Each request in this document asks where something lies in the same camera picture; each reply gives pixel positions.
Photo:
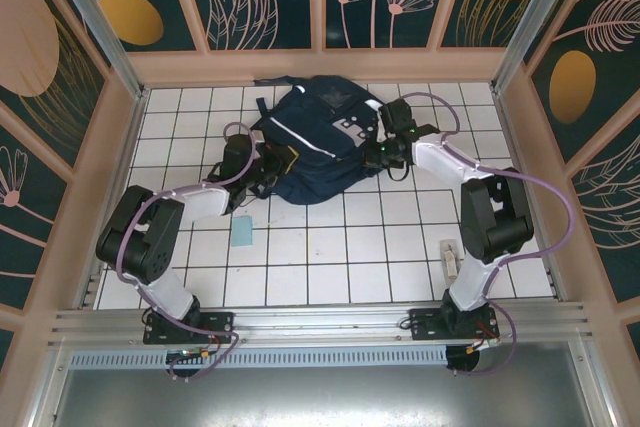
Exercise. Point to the navy blue backpack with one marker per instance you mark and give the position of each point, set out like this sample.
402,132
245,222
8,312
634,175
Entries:
325,167

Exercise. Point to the light blue paper note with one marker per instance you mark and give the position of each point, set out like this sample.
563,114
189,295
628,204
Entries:
242,232

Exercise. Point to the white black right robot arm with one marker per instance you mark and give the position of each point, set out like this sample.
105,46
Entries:
445,159

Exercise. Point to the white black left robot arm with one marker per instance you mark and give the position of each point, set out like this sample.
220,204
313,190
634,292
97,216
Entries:
200,202

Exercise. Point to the grey metal sheet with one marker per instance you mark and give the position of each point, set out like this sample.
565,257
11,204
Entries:
320,397

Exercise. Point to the aluminium front mounting rail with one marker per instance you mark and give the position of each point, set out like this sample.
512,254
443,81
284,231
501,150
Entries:
320,319

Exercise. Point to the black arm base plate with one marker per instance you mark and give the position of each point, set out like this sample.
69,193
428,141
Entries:
425,324
220,327

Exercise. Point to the aluminium frame post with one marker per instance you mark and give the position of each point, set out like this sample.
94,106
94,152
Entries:
537,22
97,22

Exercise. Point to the wall panel small orange oval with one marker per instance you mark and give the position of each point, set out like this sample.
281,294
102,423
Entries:
130,17

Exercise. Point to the wall panel orange oval feather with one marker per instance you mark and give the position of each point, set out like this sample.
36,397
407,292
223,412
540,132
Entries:
600,97

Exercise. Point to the wall panel single pink flower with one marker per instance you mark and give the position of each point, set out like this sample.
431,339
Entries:
20,207

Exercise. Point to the wall panel pink leaves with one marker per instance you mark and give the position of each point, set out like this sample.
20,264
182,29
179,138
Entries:
610,217

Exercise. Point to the wall panel beige oval gold lines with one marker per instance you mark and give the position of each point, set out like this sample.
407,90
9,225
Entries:
30,47

